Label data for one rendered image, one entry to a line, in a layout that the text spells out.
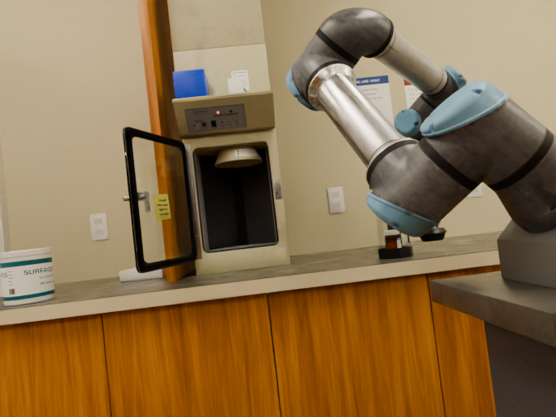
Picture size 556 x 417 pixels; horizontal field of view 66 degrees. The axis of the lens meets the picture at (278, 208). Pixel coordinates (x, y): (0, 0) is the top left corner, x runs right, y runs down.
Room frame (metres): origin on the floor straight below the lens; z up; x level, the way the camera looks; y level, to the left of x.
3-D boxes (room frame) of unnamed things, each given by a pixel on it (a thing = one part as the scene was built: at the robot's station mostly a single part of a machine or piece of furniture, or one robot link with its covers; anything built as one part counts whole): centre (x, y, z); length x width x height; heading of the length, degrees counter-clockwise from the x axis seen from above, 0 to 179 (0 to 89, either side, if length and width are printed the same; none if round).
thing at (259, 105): (1.39, 0.14, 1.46); 0.32 x 0.11 x 0.10; 93
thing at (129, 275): (1.57, 0.50, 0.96); 0.16 x 0.12 x 0.04; 84
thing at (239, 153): (1.54, 0.12, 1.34); 0.18 x 0.18 x 0.05
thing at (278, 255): (1.57, 0.14, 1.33); 0.32 x 0.25 x 0.77; 93
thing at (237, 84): (1.39, 0.09, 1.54); 0.05 x 0.05 x 0.06; 78
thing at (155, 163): (1.27, 0.34, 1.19); 0.30 x 0.01 x 0.40; 161
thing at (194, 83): (1.38, 0.24, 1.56); 0.10 x 0.10 x 0.09; 3
